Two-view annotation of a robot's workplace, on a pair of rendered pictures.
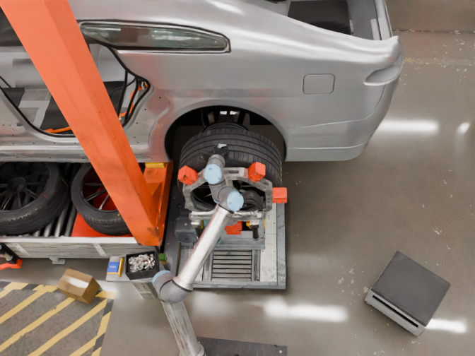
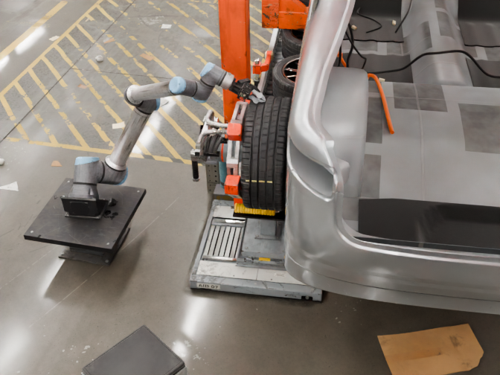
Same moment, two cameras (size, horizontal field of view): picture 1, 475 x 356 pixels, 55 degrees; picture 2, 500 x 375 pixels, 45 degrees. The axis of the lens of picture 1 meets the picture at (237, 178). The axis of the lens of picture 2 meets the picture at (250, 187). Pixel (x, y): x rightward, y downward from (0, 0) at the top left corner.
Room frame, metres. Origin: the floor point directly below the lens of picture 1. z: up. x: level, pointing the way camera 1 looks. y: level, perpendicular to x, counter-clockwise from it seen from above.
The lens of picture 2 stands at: (1.59, -2.80, 2.93)
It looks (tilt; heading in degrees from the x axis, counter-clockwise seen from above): 39 degrees down; 90
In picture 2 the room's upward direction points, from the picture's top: 1 degrees counter-clockwise
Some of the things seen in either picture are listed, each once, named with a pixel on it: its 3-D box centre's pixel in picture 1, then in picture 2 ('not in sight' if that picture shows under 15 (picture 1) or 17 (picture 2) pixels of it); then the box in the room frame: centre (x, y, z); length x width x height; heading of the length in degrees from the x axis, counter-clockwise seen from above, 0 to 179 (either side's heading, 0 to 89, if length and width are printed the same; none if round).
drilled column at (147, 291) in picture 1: (143, 282); (213, 167); (1.29, 0.76, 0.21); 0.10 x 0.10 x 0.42; 82
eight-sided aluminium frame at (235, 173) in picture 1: (228, 196); (240, 151); (1.51, 0.07, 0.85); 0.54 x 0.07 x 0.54; 82
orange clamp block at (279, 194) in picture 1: (279, 195); (232, 184); (1.47, -0.24, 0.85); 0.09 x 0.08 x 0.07; 82
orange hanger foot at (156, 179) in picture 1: (153, 179); not in sight; (1.82, 0.58, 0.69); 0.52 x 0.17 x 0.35; 172
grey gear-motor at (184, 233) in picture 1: (191, 217); not in sight; (1.74, 0.39, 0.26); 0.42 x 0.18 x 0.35; 172
